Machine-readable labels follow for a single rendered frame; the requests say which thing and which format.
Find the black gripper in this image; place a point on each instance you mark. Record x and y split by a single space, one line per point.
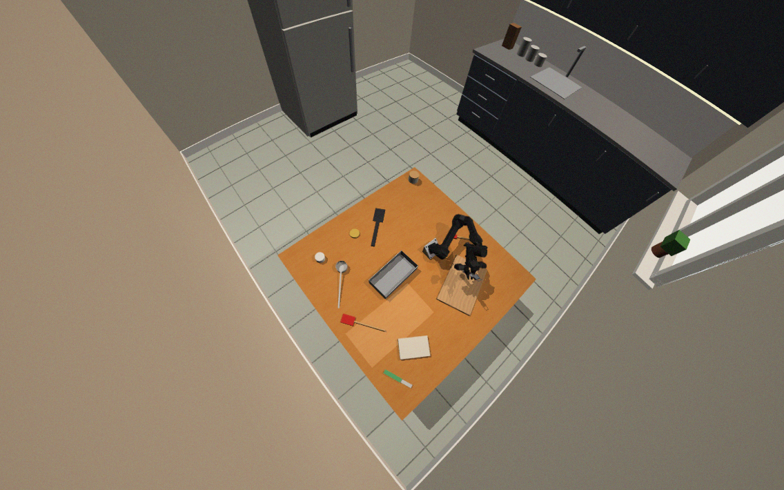
460 267

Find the red spatula with wooden handle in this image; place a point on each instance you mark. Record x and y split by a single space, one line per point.
350 320

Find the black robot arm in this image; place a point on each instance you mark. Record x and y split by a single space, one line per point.
479 250

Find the black spatula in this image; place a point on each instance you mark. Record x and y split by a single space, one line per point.
378 217

